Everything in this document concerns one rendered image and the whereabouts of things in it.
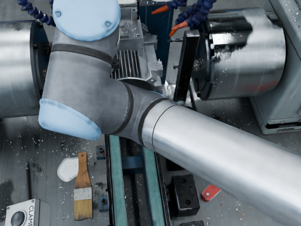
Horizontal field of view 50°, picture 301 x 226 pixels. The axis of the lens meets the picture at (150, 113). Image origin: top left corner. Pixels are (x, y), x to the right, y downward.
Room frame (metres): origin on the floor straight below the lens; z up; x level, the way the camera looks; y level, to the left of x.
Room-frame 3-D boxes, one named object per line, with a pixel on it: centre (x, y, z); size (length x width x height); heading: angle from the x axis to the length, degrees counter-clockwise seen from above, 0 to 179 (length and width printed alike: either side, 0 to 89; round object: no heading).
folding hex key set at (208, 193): (0.35, -0.20, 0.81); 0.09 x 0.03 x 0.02; 135
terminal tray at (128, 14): (0.64, 0.09, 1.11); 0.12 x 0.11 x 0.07; 11
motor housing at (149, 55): (0.60, 0.08, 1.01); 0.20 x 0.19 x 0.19; 11
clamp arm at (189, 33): (0.50, -0.07, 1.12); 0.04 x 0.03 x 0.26; 11
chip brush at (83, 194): (0.34, 0.18, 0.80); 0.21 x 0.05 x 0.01; 11
